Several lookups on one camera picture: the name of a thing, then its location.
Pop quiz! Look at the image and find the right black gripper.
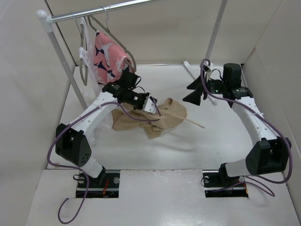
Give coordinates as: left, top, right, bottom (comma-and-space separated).
182, 70, 228, 105

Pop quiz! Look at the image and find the beige t shirt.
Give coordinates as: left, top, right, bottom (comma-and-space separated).
111, 98, 187, 139

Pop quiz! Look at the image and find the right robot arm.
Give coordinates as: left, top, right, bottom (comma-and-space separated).
183, 59, 293, 186

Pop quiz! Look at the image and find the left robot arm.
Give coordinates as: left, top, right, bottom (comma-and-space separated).
55, 72, 156, 187

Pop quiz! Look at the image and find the grey hanger with pink shirt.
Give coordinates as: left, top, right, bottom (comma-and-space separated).
87, 7, 137, 72

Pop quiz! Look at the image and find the pink shark print shirt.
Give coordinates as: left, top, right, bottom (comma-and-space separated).
94, 31, 133, 85

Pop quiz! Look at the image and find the grey hanger with tank top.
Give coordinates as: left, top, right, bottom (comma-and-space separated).
77, 17, 89, 86

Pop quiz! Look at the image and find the white tank top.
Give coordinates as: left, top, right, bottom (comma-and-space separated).
86, 31, 115, 97

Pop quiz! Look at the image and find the white clothes rack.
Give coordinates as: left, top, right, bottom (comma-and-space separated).
36, 0, 229, 109

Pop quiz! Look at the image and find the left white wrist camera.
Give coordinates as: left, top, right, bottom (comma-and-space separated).
142, 96, 158, 114

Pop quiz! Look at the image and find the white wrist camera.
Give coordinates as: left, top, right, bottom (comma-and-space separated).
142, 96, 158, 114
203, 63, 212, 82

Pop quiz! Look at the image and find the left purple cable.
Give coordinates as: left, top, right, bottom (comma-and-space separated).
47, 98, 165, 224

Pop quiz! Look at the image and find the purple cable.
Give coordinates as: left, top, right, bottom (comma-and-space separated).
47, 98, 165, 224
200, 58, 293, 196

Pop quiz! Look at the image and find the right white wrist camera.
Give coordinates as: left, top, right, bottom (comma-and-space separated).
203, 63, 212, 82

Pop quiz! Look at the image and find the aluminium rail on right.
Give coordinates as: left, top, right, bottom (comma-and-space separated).
234, 66, 261, 130

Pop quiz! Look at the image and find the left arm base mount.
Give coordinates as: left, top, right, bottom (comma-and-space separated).
73, 170, 120, 198

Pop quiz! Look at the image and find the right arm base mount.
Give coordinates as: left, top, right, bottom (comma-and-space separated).
201, 170, 248, 198

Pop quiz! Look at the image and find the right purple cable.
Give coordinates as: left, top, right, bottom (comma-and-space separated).
200, 58, 293, 196

